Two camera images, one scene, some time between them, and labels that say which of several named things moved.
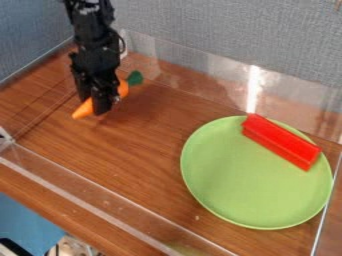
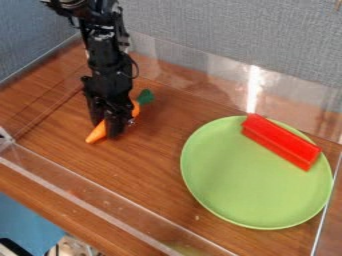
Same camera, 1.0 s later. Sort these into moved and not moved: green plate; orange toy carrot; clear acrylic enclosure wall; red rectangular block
Moved: orange toy carrot
Not moved: clear acrylic enclosure wall; red rectangular block; green plate
